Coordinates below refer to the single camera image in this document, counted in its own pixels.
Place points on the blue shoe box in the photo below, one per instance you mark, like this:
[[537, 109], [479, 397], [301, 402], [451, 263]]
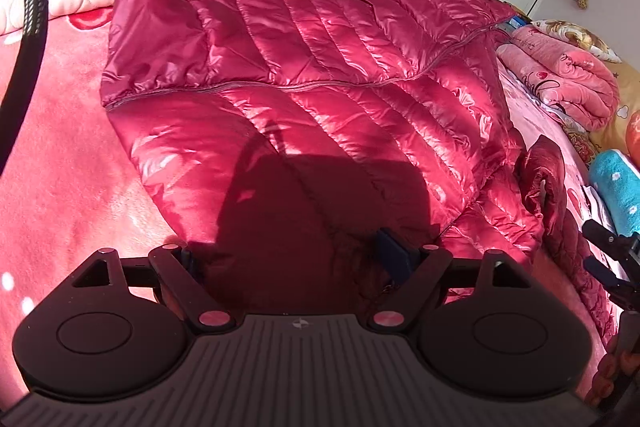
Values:
[[517, 24]]

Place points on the pink heart printed bed blanket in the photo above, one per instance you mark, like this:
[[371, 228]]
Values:
[[60, 157]]

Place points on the floral pillow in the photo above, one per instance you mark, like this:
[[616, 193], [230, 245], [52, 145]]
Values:
[[580, 37]]

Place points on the white printed cloth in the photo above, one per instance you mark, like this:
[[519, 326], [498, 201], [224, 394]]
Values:
[[597, 207]]

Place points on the person's right hand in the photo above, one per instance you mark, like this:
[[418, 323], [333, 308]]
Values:
[[612, 369]]

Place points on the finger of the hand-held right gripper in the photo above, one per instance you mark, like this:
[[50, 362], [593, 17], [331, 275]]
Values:
[[602, 271], [607, 237]]

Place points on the dark red down jacket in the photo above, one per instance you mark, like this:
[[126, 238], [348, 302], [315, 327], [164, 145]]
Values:
[[325, 72]]

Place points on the blue dotted pillow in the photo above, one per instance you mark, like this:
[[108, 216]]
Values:
[[617, 187]]

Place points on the floral bed quilt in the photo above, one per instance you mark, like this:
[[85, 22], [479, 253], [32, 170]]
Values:
[[575, 132]]

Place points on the orange pillow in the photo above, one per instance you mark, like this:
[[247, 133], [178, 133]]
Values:
[[634, 132]]

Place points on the pink folded printed blanket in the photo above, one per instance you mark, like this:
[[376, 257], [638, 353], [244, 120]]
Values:
[[565, 82]]

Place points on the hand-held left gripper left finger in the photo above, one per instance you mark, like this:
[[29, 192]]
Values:
[[175, 272]]

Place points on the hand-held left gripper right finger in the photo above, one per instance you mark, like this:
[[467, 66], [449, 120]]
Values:
[[395, 257]]

